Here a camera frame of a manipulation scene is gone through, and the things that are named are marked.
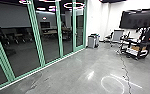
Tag black office chair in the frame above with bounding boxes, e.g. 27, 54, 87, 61
103, 31, 114, 44

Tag green framed glass partition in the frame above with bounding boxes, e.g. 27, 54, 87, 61
0, 0, 89, 94

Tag grey rolling whiteboard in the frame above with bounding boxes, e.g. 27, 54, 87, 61
111, 29, 125, 45

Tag large black wall screen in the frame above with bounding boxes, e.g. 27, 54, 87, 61
119, 8, 150, 30

